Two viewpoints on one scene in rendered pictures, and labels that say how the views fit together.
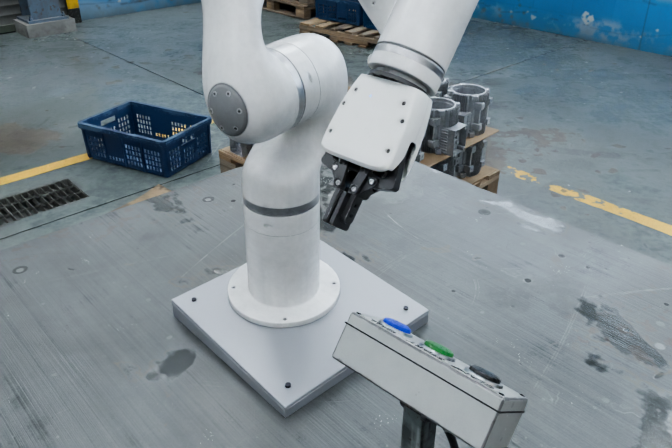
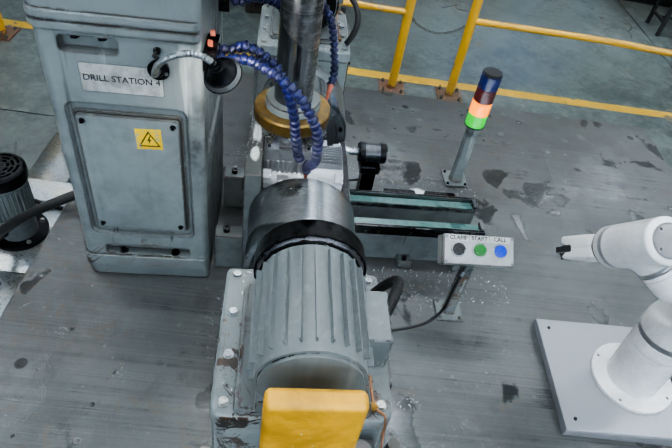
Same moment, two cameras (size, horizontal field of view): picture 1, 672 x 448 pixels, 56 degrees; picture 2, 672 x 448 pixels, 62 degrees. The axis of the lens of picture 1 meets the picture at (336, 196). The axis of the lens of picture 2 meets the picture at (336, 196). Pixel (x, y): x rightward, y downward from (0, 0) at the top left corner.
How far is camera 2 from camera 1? 138 cm
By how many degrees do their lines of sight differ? 95
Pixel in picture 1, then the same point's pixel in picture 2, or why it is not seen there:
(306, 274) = (617, 360)
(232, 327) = (606, 336)
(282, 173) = (658, 305)
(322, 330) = (580, 367)
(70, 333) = (647, 295)
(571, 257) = not seen: outside the picture
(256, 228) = not seen: hidden behind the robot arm
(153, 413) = (568, 290)
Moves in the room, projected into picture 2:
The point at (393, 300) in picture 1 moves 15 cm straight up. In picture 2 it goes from (587, 419) to (617, 387)
